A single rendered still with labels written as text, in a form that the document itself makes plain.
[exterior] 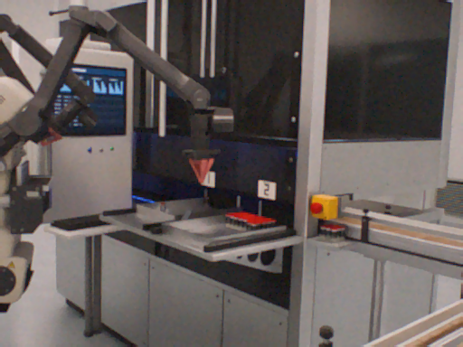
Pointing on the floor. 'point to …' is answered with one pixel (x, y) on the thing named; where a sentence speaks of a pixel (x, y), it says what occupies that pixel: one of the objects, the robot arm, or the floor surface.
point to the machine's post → (308, 169)
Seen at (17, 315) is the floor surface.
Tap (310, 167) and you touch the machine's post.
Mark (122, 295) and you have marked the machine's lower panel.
